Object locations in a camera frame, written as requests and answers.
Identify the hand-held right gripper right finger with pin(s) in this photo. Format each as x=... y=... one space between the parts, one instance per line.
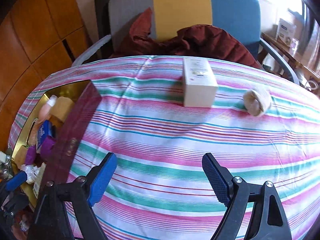
x=217 y=177

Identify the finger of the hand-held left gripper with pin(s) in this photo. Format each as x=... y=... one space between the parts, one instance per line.
x=15 y=202
x=16 y=181

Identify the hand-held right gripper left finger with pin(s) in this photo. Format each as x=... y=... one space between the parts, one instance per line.
x=102 y=177

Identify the yellow sponge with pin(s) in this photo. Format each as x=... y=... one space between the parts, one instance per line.
x=22 y=153
x=63 y=107

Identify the purple foil packet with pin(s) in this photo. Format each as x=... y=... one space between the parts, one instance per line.
x=37 y=152

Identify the blue white carton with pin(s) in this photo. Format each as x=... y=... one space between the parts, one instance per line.
x=45 y=132

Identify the gold tin box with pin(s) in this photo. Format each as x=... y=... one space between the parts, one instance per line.
x=75 y=125

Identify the pink egg-shaped sponge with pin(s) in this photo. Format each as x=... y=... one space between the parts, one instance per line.
x=46 y=110

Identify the cream cardboard box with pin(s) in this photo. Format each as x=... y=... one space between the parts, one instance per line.
x=200 y=90

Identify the striped tablecloth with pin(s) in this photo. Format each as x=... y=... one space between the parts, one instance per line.
x=162 y=135

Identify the beige rolled sock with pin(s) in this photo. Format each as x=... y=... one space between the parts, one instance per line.
x=257 y=102

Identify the maroon puffer jacket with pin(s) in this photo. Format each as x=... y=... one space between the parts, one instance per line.
x=200 y=42

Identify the wooden side table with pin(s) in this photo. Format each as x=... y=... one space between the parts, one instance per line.
x=300 y=62

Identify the wooden wardrobe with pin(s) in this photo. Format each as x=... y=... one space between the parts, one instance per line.
x=37 y=30

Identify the small pink jar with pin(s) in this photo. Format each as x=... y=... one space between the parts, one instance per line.
x=294 y=45

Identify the black rolled mat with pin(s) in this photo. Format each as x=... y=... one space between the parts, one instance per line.
x=102 y=17

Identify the white blue printed box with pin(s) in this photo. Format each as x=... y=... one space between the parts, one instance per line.
x=285 y=31

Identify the striped brown curtain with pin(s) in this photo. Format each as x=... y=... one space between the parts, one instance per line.
x=312 y=42

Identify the grey yellow blue armchair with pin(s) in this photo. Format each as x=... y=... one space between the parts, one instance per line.
x=180 y=10

